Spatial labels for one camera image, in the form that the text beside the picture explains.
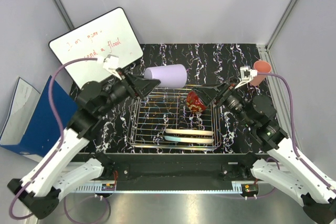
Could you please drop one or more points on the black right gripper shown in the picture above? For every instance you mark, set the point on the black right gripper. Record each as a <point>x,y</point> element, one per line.
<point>208,94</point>

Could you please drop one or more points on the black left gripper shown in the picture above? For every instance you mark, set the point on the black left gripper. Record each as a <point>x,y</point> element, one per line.
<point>143,86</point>

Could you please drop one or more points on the lilac plastic cup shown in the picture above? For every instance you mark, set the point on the lilac plastic cup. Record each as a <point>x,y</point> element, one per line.
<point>170,76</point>

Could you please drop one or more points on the pink plastic cup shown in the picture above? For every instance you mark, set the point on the pink plastic cup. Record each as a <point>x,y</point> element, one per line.
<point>261,67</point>

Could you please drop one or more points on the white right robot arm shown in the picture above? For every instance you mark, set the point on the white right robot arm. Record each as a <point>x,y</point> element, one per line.
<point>313,190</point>

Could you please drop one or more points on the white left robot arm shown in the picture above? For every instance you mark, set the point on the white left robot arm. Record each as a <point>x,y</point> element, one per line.
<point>44,187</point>

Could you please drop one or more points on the red floral ceramic bowl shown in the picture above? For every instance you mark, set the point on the red floral ceramic bowl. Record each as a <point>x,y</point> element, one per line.
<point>194,103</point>

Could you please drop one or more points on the cream pink plate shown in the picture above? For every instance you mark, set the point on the cream pink plate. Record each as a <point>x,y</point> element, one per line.
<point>189,132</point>

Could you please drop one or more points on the black marble pattern mat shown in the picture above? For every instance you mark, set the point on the black marble pattern mat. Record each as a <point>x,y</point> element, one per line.
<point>205,64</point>

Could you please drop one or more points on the teal plate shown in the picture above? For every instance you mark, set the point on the teal plate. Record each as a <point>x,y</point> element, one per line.
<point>189,140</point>

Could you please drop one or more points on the white dry-erase board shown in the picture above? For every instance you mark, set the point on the white dry-erase board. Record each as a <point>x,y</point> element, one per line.
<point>109,35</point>

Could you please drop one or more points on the blue binder folder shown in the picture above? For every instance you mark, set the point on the blue binder folder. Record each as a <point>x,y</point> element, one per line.
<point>30,129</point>

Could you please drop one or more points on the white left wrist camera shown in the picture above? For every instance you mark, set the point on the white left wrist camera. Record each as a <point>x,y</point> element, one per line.
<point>110,63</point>

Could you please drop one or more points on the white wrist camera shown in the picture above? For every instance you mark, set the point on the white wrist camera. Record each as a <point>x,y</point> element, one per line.
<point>246,76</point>
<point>110,63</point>

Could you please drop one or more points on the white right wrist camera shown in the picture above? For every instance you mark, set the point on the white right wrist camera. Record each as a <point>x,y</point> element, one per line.
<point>246,76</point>

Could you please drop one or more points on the wire dish rack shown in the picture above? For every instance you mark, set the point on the wire dish rack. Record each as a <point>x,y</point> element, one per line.
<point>166,109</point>

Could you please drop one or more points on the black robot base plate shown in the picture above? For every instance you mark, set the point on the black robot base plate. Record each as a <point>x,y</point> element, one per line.
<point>177,168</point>

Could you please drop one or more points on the white slotted cable duct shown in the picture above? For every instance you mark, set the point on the white slotted cable duct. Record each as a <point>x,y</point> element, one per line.
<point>163,188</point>

